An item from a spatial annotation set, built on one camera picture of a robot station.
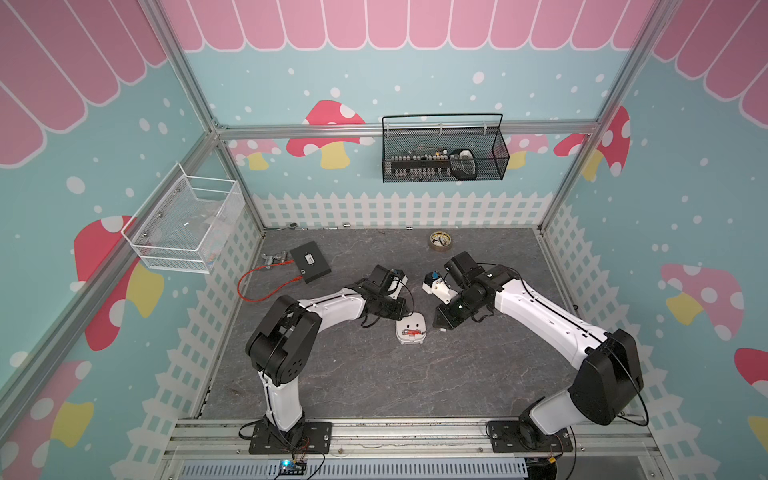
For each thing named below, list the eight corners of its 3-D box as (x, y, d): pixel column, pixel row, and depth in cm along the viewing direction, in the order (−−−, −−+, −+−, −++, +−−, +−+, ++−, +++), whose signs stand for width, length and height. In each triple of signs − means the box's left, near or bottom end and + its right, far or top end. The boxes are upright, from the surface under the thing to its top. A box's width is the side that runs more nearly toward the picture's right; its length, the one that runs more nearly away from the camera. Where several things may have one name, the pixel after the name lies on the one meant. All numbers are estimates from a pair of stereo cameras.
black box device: (305, 284, 106) (304, 280, 104) (291, 254, 115) (289, 250, 113) (332, 272, 110) (331, 268, 108) (315, 244, 118) (314, 240, 116)
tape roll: (430, 251, 117) (431, 247, 115) (428, 235, 122) (429, 231, 120) (451, 251, 117) (452, 247, 115) (449, 235, 122) (450, 231, 120)
